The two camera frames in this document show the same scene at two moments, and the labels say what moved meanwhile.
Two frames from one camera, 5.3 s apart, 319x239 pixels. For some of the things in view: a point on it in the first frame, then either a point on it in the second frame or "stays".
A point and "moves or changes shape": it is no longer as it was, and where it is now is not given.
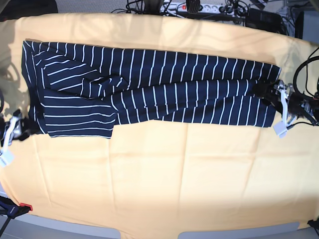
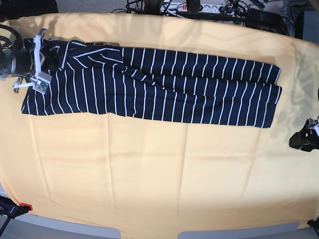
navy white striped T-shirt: (77, 91) moves or changes shape
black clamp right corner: (314, 223) stays
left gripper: (18, 128) → (24, 61)
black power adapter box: (263, 19) stays
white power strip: (181, 8) stays
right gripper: (272, 94) → (306, 139)
